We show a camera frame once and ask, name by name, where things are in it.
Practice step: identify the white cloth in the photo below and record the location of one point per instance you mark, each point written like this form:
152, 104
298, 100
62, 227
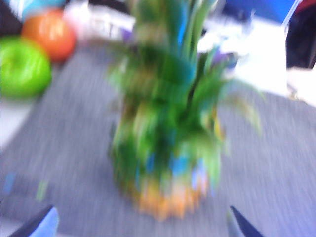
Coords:
98, 24

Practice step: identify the orange round fruit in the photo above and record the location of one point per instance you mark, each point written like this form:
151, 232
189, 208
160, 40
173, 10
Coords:
49, 34

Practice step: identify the teal patterned fabric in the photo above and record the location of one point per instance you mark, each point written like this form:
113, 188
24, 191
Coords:
42, 6

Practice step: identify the orange plastic pineapple green crown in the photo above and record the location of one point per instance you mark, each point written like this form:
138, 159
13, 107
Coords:
168, 123

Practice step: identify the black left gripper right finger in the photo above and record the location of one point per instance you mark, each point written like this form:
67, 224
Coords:
239, 227

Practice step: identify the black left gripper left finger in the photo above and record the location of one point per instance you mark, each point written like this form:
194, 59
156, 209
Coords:
39, 225

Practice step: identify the green apple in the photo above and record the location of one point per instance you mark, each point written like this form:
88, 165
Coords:
22, 69

